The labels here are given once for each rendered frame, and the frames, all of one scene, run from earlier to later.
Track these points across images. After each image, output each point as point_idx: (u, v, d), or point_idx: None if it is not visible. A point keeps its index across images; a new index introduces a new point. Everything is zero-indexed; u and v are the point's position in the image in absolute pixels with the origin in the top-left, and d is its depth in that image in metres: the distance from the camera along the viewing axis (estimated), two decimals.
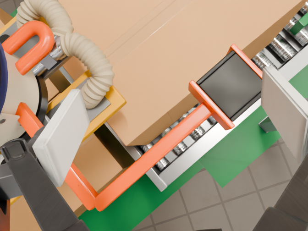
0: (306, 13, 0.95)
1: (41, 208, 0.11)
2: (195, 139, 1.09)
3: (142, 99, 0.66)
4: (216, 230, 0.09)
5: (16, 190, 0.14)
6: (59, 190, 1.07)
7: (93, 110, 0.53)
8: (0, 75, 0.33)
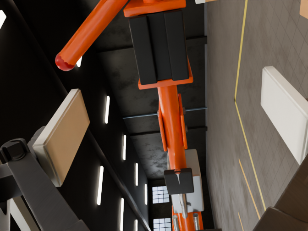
0: None
1: (41, 208, 0.11)
2: None
3: None
4: (216, 230, 0.09)
5: (16, 190, 0.14)
6: None
7: None
8: None
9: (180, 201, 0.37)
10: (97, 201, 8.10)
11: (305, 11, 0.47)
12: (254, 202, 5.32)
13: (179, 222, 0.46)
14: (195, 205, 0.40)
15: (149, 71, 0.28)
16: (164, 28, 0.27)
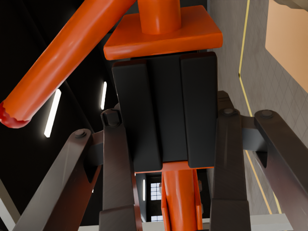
0: None
1: (110, 178, 0.12)
2: None
3: None
4: (216, 230, 0.09)
5: None
6: None
7: None
8: None
9: None
10: None
11: (271, 46, 0.35)
12: (260, 184, 4.80)
13: None
14: None
15: (148, 153, 0.16)
16: (179, 82, 0.14)
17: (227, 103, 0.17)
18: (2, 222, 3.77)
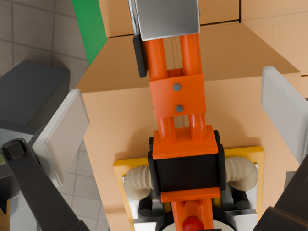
0: None
1: (41, 208, 0.11)
2: None
3: (114, 138, 0.54)
4: (216, 230, 0.09)
5: (16, 190, 0.14)
6: None
7: None
8: None
9: (131, 16, 0.29)
10: None
11: None
12: None
13: None
14: None
15: (149, 162, 0.37)
16: None
17: None
18: None
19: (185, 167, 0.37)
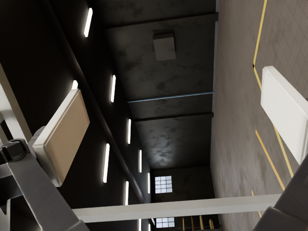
0: None
1: (41, 208, 0.11)
2: None
3: None
4: (216, 230, 0.09)
5: (16, 190, 0.14)
6: None
7: None
8: None
9: None
10: (103, 178, 7.76)
11: None
12: (275, 170, 4.99)
13: None
14: None
15: None
16: None
17: None
18: None
19: None
